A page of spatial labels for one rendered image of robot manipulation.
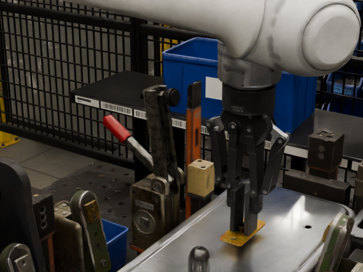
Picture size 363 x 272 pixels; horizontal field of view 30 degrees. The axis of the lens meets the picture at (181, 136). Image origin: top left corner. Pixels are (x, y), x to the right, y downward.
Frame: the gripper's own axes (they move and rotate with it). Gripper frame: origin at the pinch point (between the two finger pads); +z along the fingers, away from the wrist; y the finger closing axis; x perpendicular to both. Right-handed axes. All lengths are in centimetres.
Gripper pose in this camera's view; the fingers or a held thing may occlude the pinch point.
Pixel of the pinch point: (244, 209)
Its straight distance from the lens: 103.8
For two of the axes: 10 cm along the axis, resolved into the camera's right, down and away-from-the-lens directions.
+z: 0.0, 9.2, 3.8
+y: 8.3, 2.1, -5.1
